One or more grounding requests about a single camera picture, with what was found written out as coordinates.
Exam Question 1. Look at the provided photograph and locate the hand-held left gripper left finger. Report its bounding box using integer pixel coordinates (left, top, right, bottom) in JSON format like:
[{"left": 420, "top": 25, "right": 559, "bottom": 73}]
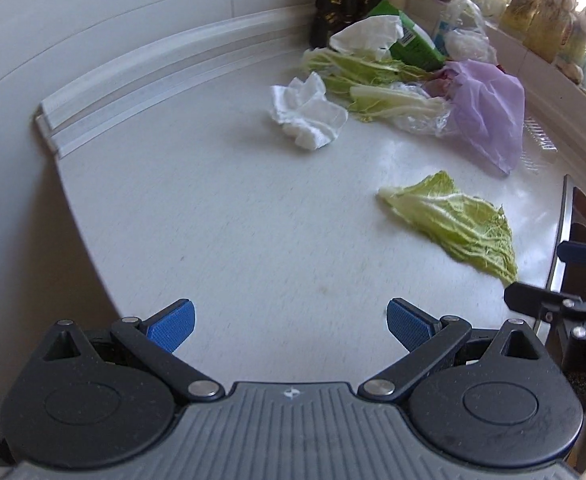
[{"left": 38, "top": 299, "right": 225, "bottom": 403}]

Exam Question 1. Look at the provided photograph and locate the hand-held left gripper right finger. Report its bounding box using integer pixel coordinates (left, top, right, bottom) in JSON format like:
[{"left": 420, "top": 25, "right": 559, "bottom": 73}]
[{"left": 357, "top": 297, "right": 554, "bottom": 403}]

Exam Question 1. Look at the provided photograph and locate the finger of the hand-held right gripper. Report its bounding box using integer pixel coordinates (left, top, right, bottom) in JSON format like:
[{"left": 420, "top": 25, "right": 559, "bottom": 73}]
[
  {"left": 557, "top": 241, "right": 586, "bottom": 267},
  {"left": 504, "top": 281, "right": 586, "bottom": 327}
]

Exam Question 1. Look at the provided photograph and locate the green cabbage leaf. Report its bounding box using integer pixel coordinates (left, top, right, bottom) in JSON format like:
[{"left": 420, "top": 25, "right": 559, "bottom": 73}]
[{"left": 377, "top": 170, "right": 519, "bottom": 285}]

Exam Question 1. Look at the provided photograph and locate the purple plastic bag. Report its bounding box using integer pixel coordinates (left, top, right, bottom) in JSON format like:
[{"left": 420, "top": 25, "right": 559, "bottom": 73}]
[{"left": 425, "top": 59, "right": 526, "bottom": 177}]

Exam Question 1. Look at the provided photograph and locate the white paper tissue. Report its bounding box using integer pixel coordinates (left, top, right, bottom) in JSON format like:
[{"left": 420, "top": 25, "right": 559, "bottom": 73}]
[
  {"left": 270, "top": 71, "right": 349, "bottom": 151},
  {"left": 329, "top": 15, "right": 405, "bottom": 61}
]

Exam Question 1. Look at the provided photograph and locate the green snack packet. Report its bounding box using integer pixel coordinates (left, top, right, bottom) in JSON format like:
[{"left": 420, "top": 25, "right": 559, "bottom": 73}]
[{"left": 368, "top": 0, "right": 446, "bottom": 72}]

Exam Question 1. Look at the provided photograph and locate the curled leafy cabbage leaf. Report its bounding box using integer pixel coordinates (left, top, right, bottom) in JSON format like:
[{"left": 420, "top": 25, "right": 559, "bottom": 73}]
[{"left": 300, "top": 47, "right": 436, "bottom": 96}]

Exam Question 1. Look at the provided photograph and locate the steel sink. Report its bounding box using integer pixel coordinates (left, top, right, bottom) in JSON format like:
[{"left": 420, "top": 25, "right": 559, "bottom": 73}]
[{"left": 543, "top": 175, "right": 586, "bottom": 301}]

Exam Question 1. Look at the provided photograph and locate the clear ridged plastic tray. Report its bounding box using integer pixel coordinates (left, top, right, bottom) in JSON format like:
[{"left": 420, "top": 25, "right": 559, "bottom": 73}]
[{"left": 520, "top": 115, "right": 559, "bottom": 153}]

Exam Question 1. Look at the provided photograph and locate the row of sprouting garlic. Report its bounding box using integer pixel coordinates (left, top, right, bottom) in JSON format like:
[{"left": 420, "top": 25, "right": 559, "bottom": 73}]
[{"left": 498, "top": 0, "right": 586, "bottom": 86}]

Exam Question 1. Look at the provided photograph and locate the knotted clear plastic bag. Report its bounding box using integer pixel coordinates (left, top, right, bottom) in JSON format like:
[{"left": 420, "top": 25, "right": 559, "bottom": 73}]
[{"left": 443, "top": 0, "right": 499, "bottom": 66}]

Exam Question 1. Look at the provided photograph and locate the white backsplash trim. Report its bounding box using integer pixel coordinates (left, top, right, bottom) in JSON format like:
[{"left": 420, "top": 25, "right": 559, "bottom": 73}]
[{"left": 35, "top": 2, "right": 324, "bottom": 161}]

